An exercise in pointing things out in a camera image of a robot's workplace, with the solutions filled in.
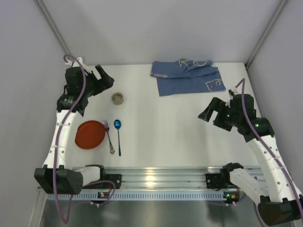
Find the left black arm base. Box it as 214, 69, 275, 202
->
83, 174, 122, 189

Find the blue cloth placemat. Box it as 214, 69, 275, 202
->
150, 59, 226, 96

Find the iridescent metal fork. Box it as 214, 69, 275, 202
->
102, 120, 115, 155

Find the blue metal spoon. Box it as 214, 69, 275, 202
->
114, 119, 122, 156

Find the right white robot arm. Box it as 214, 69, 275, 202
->
198, 93, 303, 226

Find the perforated cable duct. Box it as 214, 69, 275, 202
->
47, 191, 240, 201

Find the aluminium mounting rail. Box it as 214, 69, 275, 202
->
37, 166, 268, 190

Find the red plate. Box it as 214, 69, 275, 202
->
75, 120, 106, 149

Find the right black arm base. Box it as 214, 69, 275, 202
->
205, 174, 238, 191

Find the small speckled ceramic cup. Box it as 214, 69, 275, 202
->
111, 92, 124, 105

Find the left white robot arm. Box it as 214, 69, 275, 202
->
34, 63, 115, 195

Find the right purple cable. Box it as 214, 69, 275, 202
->
205, 78, 303, 227

